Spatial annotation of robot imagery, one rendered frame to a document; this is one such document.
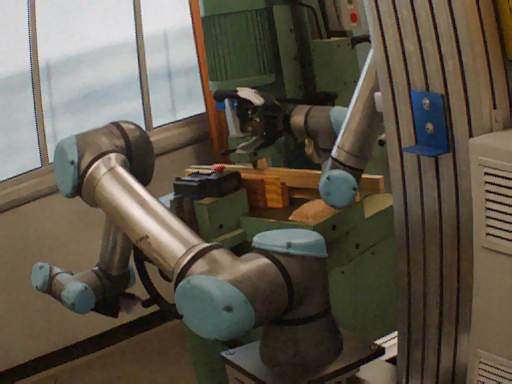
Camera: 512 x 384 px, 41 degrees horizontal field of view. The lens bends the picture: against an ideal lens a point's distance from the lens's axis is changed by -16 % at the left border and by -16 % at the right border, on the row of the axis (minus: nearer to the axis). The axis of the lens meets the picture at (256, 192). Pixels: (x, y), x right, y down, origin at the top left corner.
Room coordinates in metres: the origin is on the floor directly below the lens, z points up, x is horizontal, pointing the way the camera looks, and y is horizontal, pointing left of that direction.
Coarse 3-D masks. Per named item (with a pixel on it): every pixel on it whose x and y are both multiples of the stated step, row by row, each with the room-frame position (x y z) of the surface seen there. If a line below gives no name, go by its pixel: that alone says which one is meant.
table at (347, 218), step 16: (256, 208) 1.95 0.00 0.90; (272, 208) 1.92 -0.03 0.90; (288, 208) 1.90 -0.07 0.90; (352, 208) 1.85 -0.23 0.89; (240, 224) 1.90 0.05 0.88; (256, 224) 1.86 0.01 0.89; (272, 224) 1.82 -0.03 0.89; (288, 224) 1.79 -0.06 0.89; (304, 224) 1.76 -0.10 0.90; (320, 224) 1.76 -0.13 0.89; (336, 224) 1.80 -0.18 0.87; (352, 224) 1.85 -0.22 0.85; (208, 240) 1.84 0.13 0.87; (224, 240) 1.83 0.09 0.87; (240, 240) 1.87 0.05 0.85
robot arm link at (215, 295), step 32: (96, 128) 1.43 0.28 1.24; (64, 160) 1.36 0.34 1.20; (96, 160) 1.34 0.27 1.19; (128, 160) 1.42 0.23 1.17; (64, 192) 1.37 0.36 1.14; (96, 192) 1.32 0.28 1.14; (128, 192) 1.29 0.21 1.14; (128, 224) 1.25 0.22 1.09; (160, 224) 1.23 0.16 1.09; (160, 256) 1.20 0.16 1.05; (192, 256) 1.15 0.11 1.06; (224, 256) 1.16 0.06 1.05; (256, 256) 1.17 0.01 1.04; (192, 288) 1.10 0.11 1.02; (224, 288) 1.09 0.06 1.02; (256, 288) 1.11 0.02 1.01; (192, 320) 1.12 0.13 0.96; (224, 320) 1.07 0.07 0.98; (256, 320) 1.10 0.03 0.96
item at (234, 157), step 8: (232, 136) 2.05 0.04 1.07; (240, 136) 2.03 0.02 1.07; (232, 144) 2.05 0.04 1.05; (240, 144) 2.03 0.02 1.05; (256, 152) 2.03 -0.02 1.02; (264, 152) 2.05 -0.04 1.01; (272, 152) 2.08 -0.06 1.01; (232, 160) 2.06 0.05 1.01; (240, 160) 2.04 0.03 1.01; (248, 160) 2.02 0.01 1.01; (256, 160) 2.03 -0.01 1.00
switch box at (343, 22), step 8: (328, 0) 2.18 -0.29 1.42; (336, 0) 2.16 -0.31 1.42; (344, 0) 2.17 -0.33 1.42; (352, 0) 2.20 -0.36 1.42; (328, 8) 2.18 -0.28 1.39; (336, 8) 2.16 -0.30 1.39; (344, 8) 2.16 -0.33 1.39; (352, 8) 2.19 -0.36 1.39; (328, 16) 2.19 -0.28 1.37; (336, 16) 2.17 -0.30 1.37; (344, 16) 2.16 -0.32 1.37; (328, 24) 2.19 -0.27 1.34; (336, 24) 2.17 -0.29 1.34; (344, 24) 2.15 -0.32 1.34; (360, 24) 2.21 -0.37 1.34
